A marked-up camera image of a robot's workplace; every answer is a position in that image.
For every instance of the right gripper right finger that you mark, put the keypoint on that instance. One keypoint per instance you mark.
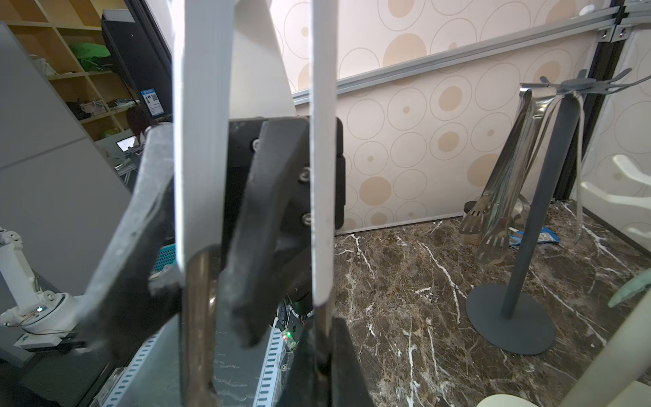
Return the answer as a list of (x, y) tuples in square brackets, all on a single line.
[(348, 388)]

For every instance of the white device outside cell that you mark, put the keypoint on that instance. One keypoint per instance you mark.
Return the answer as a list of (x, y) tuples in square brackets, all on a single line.
[(46, 318)]

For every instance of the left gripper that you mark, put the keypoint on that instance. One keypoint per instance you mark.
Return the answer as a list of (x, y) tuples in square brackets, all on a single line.
[(285, 178)]

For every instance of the diagonal aluminium bar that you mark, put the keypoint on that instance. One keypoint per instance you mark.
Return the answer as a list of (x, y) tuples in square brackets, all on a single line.
[(591, 22)]

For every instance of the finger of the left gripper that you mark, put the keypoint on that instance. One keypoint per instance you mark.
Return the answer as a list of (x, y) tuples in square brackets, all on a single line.
[(122, 305)]

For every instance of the small steel tongs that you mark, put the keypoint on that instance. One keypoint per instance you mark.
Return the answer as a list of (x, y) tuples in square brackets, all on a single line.
[(202, 77)]

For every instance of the dark grey utensil rack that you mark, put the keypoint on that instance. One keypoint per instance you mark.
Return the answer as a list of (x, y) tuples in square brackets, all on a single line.
[(502, 314)]

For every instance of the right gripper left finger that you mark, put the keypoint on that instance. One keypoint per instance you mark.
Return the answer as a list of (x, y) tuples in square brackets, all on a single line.
[(300, 389)]

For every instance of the horizontal aluminium bar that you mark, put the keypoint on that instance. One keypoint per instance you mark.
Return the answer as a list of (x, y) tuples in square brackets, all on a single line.
[(632, 13)]

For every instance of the green tongs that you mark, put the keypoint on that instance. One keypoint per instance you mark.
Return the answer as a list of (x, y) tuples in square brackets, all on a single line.
[(630, 289)]

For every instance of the wooden shelf unit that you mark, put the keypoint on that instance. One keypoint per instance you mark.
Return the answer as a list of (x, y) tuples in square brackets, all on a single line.
[(53, 32)]

